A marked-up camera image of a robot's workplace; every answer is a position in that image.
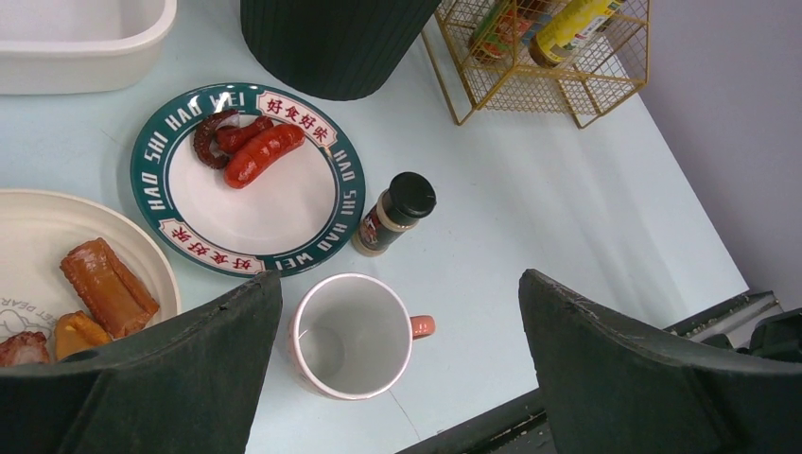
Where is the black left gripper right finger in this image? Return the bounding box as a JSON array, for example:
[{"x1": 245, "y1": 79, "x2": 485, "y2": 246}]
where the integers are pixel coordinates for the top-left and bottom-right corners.
[{"x1": 518, "y1": 271, "x2": 801, "y2": 453}]

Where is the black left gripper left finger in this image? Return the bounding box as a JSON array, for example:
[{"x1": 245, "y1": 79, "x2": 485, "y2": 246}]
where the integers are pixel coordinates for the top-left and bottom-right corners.
[{"x1": 1, "y1": 271, "x2": 283, "y2": 453}]

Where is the green rimmed white plate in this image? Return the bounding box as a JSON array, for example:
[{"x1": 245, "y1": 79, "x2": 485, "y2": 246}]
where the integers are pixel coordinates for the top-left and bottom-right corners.
[{"x1": 130, "y1": 82, "x2": 366, "y2": 277}]

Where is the cream round plate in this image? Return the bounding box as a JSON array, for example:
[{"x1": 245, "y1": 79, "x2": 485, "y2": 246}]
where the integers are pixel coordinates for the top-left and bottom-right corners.
[{"x1": 1, "y1": 189, "x2": 183, "y2": 358}]

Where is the black cap small bottle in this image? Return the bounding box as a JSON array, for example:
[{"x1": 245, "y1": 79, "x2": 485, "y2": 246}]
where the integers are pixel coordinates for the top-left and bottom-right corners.
[{"x1": 352, "y1": 171, "x2": 437, "y2": 256}]

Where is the yellow label small bottle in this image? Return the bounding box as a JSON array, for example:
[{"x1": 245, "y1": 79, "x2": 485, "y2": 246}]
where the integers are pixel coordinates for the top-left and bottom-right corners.
[{"x1": 529, "y1": 0, "x2": 624, "y2": 68}]

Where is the small orange food piece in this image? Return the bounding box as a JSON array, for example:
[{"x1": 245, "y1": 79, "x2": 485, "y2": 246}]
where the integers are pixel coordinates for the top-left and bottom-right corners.
[{"x1": 55, "y1": 310, "x2": 113, "y2": 360}]

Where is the orange fried tofu piece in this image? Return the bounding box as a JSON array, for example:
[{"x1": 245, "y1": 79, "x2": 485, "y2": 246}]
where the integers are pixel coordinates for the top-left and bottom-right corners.
[{"x1": 60, "y1": 237, "x2": 160, "y2": 339}]

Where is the pink white mug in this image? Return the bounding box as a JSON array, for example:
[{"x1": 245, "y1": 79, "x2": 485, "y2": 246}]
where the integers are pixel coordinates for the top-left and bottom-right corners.
[{"x1": 287, "y1": 272, "x2": 436, "y2": 401}]

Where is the brown meat piece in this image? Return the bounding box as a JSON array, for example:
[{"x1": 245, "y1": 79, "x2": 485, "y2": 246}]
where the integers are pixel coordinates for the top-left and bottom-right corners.
[{"x1": 1, "y1": 331, "x2": 50, "y2": 367}]

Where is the red sausage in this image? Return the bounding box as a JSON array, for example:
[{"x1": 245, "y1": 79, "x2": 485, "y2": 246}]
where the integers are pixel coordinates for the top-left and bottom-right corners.
[{"x1": 223, "y1": 124, "x2": 305, "y2": 189}]

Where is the dark red octopus tentacle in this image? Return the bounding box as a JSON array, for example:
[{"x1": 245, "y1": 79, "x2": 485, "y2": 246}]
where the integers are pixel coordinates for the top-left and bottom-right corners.
[{"x1": 193, "y1": 109, "x2": 274, "y2": 169}]

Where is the black plastic bucket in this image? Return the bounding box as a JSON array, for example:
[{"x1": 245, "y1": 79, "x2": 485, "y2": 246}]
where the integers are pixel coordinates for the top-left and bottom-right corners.
[{"x1": 239, "y1": 0, "x2": 440, "y2": 101}]

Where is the white rectangular basin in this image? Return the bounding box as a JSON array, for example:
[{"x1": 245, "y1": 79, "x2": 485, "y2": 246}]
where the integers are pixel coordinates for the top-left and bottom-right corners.
[{"x1": 1, "y1": 0, "x2": 178, "y2": 96}]

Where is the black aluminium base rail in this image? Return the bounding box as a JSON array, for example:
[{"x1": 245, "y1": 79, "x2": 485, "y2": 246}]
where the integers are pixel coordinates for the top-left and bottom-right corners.
[{"x1": 411, "y1": 292, "x2": 801, "y2": 453}]

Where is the gold wire rack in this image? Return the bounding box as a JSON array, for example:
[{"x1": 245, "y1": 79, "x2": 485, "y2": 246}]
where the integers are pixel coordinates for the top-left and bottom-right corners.
[{"x1": 425, "y1": 1, "x2": 651, "y2": 129}]

